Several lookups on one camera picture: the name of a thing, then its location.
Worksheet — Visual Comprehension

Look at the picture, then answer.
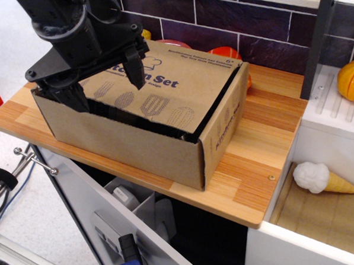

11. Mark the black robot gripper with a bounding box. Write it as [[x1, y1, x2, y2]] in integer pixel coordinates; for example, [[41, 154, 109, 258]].
[[25, 6, 148, 113]]

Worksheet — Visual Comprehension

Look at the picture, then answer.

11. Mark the brown cardboard kitchen set box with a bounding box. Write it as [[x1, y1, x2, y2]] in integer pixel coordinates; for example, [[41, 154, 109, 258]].
[[33, 41, 249, 191]]

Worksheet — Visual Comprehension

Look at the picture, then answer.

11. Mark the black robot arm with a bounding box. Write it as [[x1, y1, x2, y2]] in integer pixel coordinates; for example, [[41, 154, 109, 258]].
[[18, 0, 149, 112]]

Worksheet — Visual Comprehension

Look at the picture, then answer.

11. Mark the yellow toy fruit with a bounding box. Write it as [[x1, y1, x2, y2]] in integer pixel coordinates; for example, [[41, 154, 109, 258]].
[[142, 29, 152, 40]]

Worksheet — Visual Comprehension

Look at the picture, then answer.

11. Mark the red toy plate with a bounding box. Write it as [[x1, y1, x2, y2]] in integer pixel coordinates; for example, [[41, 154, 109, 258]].
[[156, 39, 191, 49]]

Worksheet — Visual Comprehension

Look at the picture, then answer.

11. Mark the metal bar clamp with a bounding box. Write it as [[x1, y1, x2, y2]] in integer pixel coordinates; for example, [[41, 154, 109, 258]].
[[0, 147, 59, 197]]

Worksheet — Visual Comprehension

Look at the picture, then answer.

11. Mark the white cabinet door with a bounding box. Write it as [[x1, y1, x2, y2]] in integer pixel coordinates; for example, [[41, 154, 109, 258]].
[[36, 147, 193, 265]]

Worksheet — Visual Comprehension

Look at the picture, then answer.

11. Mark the grey storage bin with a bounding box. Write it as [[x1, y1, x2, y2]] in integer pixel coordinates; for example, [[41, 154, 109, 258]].
[[104, 177, 177, 243]]

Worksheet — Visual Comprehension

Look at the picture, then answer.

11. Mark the white dish rack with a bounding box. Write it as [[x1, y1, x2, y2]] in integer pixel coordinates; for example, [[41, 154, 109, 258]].
[[302, 65, 354, 138]]

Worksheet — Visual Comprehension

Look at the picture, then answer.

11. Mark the toy ice cream cone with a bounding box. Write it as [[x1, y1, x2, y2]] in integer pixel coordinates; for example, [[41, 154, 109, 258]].
[[292, 162, 354, 194]]

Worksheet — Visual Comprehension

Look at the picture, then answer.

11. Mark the orange toy pumpkin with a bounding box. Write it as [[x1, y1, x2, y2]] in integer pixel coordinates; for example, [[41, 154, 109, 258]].
[[337, 60, 354, 101]]

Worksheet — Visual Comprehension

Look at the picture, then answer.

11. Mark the blue cable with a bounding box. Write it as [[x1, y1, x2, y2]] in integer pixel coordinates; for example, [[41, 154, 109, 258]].
[[0, 160, 40, 231]]

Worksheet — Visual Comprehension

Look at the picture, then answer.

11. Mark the dark grey vertical post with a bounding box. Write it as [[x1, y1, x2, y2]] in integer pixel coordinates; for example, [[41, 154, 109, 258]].
[[300, 0, 336, 100]]

